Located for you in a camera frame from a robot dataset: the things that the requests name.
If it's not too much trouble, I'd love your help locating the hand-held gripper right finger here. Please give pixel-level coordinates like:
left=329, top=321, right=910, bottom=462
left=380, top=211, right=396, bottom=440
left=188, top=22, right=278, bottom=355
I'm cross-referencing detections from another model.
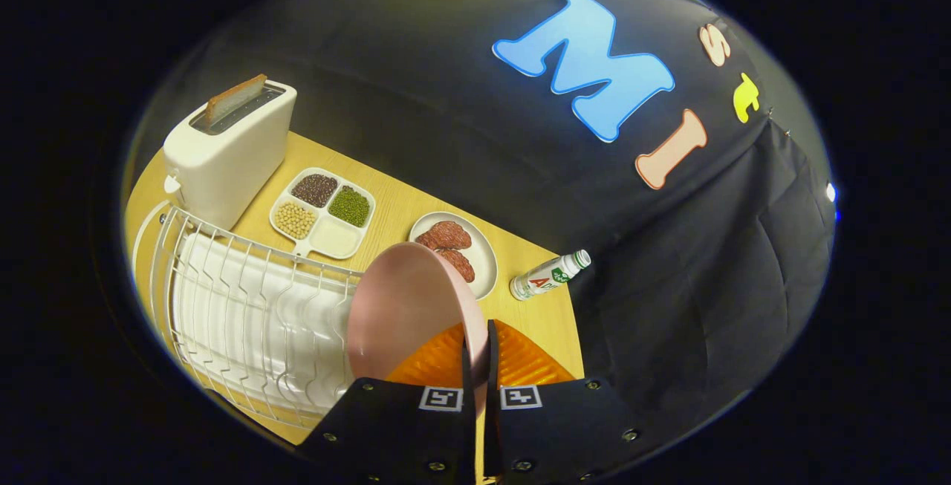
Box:
left=484, top=319, right=647, bottom=485

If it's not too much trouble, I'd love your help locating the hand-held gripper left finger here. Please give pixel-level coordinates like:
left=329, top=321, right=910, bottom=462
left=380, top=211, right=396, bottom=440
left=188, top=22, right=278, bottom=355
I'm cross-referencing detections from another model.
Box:
left=301, top=322, right=476, bottom=485

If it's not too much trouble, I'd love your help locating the pink plate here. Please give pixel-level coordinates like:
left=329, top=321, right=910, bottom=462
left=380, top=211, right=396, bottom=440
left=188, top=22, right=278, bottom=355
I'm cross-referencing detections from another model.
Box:
left=346, top=241, right=491, bottom=411

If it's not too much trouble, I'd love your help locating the white wire dish rack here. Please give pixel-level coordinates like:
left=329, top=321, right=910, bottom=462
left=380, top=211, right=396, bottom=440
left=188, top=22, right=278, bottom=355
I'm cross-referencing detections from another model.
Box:
left=132, top=201, right=365, bottom=430

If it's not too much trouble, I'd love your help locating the beige plate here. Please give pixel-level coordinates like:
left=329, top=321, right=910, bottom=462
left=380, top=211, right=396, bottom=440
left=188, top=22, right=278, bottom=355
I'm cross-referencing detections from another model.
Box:
left=408, top=212, right=499, bottom=302

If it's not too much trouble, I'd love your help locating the white drink bottle green cap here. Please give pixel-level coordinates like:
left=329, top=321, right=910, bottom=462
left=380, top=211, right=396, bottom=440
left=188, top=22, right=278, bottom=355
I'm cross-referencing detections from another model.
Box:
left=510, top=250, right=592, bottom=302

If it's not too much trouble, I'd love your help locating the red meat slice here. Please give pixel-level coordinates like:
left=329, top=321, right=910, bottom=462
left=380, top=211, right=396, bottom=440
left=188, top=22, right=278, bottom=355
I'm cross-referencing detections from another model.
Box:
left=415, top=221, right=473, bottom=251
left=438, top=247, right=476, bottom=284

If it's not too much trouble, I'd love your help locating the white divided tray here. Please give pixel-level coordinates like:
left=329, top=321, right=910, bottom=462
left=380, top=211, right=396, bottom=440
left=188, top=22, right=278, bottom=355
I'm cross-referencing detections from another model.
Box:
left=269, top=167, right=377, bottom=261

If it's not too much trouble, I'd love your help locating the white drip tray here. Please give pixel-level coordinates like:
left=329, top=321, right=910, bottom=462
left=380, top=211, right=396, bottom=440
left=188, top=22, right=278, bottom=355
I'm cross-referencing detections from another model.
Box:
left=175, top=231, right=356, bottom=415

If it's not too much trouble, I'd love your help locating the pile of green beans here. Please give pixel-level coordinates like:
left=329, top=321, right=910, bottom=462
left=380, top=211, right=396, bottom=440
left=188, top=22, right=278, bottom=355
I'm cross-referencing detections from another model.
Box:
left=328, top=186, right=371, bottom=228

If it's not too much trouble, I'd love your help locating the pile of yellow beans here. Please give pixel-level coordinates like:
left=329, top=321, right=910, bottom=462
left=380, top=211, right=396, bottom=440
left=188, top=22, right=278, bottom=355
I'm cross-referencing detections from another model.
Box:
left=274, top=201, right=317, bottom=241

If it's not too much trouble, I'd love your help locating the pile of dark beans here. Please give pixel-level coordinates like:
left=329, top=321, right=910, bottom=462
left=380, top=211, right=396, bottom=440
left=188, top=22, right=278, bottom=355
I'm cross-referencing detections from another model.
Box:
left=291, top=173, right=339, bottom=209

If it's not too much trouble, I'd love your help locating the white toaster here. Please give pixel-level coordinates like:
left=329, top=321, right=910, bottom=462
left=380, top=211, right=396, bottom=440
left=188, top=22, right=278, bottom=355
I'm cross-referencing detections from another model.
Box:
left=162, top=78, right=298, bottom=232

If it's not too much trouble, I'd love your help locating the brown toast slice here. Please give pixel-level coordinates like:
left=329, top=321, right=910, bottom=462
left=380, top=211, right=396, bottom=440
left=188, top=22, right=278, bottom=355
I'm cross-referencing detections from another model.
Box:
left=204, top=74, right=268, bottom=127

